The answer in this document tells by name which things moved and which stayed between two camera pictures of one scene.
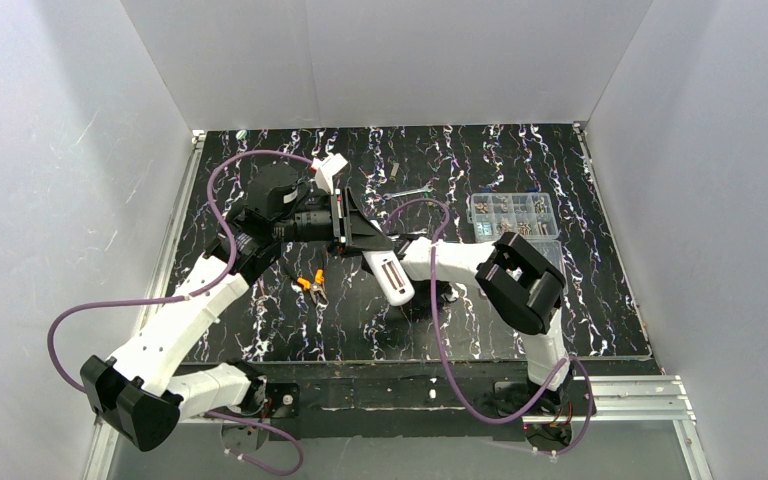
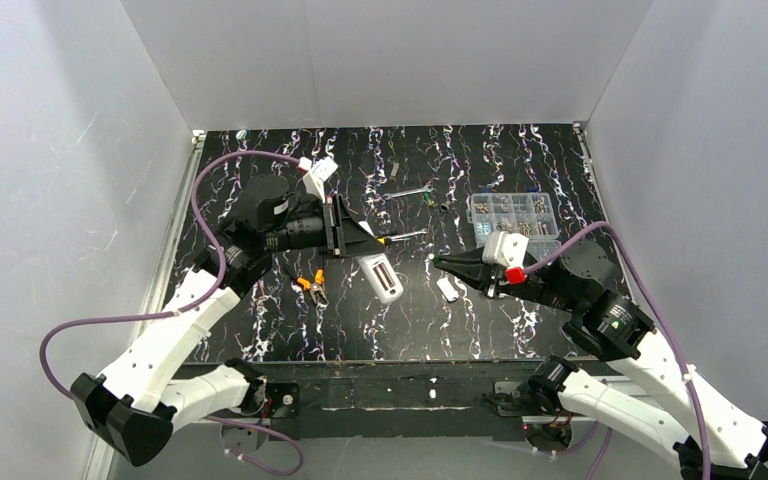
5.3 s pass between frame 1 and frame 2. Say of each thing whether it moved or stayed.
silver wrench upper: stayed
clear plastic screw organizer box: stayed
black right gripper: moved
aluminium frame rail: stayed
